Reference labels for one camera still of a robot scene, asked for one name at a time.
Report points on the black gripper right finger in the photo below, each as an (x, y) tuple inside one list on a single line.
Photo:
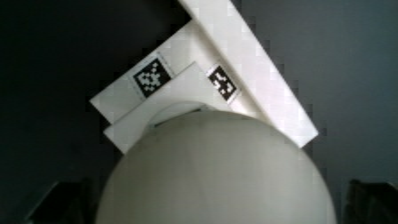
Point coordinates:
[(372, 203)]

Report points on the white lamp bulb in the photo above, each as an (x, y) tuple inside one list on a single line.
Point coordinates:
[(215, 172)]

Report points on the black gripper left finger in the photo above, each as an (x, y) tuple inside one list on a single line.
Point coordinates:
[(66, 206)]

